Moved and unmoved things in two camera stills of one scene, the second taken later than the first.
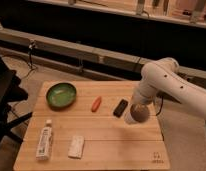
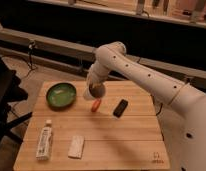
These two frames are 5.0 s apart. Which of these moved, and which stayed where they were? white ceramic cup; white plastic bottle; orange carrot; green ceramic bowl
Moved: white ceramic cup
Stayed: green ceramic bowl; orange carrot; white plastic bottle
